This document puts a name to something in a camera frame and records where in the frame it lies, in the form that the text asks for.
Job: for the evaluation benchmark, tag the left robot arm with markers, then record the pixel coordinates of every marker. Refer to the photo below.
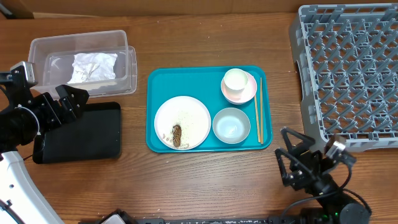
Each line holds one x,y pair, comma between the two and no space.
26,118

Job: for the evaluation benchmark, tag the white napkin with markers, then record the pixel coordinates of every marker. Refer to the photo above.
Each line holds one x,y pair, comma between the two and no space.
93,67

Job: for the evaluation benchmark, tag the black plastic tray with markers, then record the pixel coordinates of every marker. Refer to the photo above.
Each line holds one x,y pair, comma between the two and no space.
96,135

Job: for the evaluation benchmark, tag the brown food scrap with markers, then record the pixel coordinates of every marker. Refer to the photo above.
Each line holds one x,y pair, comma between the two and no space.
176,135

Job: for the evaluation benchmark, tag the grey dishwasher rack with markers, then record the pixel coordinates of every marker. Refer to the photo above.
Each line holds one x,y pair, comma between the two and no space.
346,55

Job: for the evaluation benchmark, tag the clear plastic bin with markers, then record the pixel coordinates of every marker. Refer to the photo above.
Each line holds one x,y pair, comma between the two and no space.
53,58

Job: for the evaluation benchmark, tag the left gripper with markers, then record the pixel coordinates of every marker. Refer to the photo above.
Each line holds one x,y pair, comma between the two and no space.
64,91

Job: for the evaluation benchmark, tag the grey bowl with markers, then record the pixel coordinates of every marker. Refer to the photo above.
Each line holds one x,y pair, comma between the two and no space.
231,125

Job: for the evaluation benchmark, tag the teal serving tray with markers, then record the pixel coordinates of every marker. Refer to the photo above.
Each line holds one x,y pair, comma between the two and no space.
204,84

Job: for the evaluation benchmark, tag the large white plate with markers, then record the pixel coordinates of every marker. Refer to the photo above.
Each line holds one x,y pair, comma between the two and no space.
191,114

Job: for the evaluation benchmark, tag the brown cardboard backdrop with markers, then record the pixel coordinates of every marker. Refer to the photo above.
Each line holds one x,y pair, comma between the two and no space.
103,8

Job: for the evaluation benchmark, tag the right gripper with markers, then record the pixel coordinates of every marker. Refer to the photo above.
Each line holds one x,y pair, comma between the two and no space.
302,167

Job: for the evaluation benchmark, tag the left wooden chopstick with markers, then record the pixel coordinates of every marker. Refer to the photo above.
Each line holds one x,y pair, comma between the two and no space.
257,120

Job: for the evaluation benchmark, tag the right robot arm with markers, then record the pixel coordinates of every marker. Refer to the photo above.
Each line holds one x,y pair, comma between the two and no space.
344,206

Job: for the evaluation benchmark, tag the white cup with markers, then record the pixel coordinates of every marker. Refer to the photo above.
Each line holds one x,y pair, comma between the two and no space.
235,81

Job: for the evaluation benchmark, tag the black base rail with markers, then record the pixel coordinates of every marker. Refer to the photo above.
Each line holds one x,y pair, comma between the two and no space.
120,216

